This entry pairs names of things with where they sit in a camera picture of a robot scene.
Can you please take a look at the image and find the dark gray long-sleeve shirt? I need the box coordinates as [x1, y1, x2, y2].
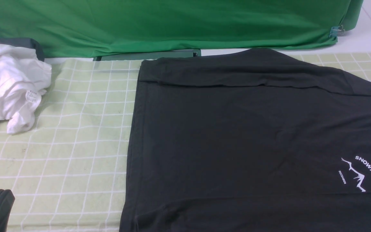
[119, 49, 371, 232]

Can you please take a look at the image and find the gray garment behind white shirt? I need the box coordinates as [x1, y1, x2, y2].
[0, 38, 45, 62]

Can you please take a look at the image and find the crumpled white shirt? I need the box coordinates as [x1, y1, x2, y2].
[0, 44, 52, 134]

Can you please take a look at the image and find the dark green backdrop base bar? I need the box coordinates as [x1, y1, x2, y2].
[93, 49, 201, 61]

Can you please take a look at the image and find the green checkered table cloth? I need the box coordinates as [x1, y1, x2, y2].
[0, 53, 371, 232]

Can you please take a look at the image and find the green backdrop cloth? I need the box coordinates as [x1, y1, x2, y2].
[0, 0, 363, 58]

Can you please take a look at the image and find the blue binder clip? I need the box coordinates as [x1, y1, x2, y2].
[329, 25, 346, 38]

